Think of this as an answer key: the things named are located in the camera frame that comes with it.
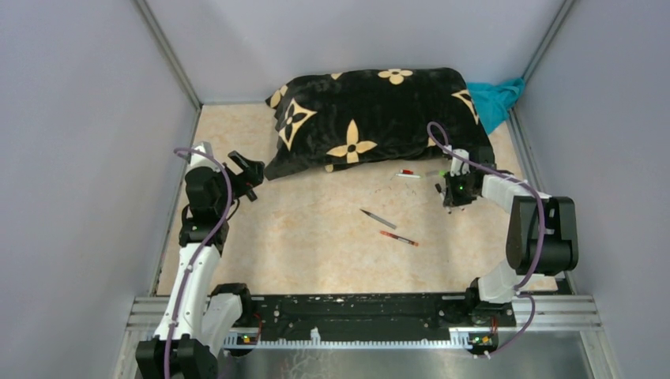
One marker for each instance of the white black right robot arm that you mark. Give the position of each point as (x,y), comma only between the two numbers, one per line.
(541,240)

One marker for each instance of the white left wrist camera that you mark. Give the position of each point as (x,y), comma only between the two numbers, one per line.
(202,155)

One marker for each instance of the white pen with red cap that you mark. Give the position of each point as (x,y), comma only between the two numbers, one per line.
(407,174)

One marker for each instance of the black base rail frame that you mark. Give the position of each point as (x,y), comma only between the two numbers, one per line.
(396,321)

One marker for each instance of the red orange pen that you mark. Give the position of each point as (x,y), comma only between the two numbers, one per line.
(399,238)

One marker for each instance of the grey checkered pen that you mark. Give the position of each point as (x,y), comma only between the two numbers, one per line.
(379,219)

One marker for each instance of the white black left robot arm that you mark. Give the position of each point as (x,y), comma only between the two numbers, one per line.
(189,338)

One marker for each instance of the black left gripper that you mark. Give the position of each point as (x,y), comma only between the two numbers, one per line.
(243,176)

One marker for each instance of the teal cloth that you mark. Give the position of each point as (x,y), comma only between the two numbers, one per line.
(493,101)

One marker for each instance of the black pillow with beige flowers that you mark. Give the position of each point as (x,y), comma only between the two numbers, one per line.
(336,121)

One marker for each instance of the clear highlighter with green cap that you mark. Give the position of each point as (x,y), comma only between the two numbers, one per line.
(436,173)

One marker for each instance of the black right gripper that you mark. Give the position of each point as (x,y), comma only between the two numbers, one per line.
(452,199)

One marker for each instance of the white marker with black cap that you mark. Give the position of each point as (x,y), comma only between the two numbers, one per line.
(439,189)

